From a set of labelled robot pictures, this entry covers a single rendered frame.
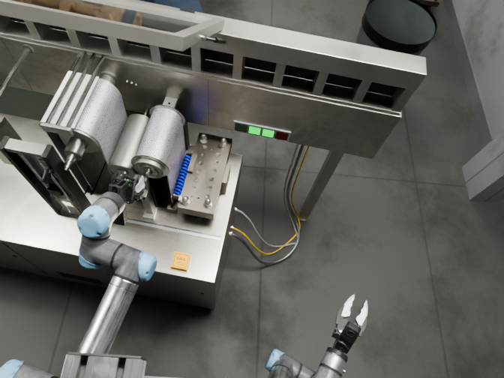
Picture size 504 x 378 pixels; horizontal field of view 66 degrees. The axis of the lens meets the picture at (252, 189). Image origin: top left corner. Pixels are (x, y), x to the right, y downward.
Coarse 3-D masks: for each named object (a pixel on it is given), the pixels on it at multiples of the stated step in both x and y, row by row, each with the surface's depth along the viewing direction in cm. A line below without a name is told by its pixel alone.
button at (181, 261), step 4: (176, 252) 166; (176, 256) 165; (180, 256) 165; (184, 256) 166; (188, 256) 166; (172, 260) 164; (176, 260) 164; (180, 260) 165; (184, 260) 165; (188, 260) 165; (172, 264) 164; (176, 264) 164; (180, 264) 164; (184, 264) 164; (188, 264) 165; (176, 268) 164; (180, 268) 163; (184, 268) 163
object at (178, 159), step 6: (180, 138) 161; (180, 144) 164; (180, 150) 166; (174, 156) 157; (180, 156) 169; (174, 162) 159; (180, 162) 171; (174, 168) 161; (180, 168) 174; (168, 174) 152; (174, 174) 164; (168, 180) 156; (174, 180) 166; (174, 186) 169
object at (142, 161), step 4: (136, 160) 144; (140, 160) 142; (144, 160) 142; (148, 160) 142; (152, 160) 142; (136, 164) 144; (140, 164) 143; (144, 164) 143; (148, 164) 142; (152, 164) 142; (156, 164) 143; (136, 168) 146; (156, 168) 144; (160, 168) 144; (140, 172) 149; (160, 172) 146; (148, 176) 151; (152, 176) 150; (156, 176) 150; (160, 176) 149
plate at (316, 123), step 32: (0, 64) 160; (32, 64) 156; (64, 64) 153; (96, 64) 149; (128, 64) 146; (128, 96) 163; (160, 96) 159; (192, 96) 156; (224, 96) 152; (256, 96) 149; (288, 96) 146; (224, 128) 171; (288, 128) 163; (320, 128) 159; (352, 128) 156; (384, 128) 152
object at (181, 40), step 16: (0, 0) 80; (112, 0) 126; (128, 0) 128; (16, 16) 81; (32, 16) 81; (48, 16) 81; (64, 16) 80; (80, 16) 80; (192, 16) 126; (208, 16) 126; (96, 32) 81; (112, 32) 81; (128, 32) 81; (144, 32) 80; (160, 32) 80; (176, 32) 83; (192, 32) 88; (208, 32) 105; (176, 48) 81
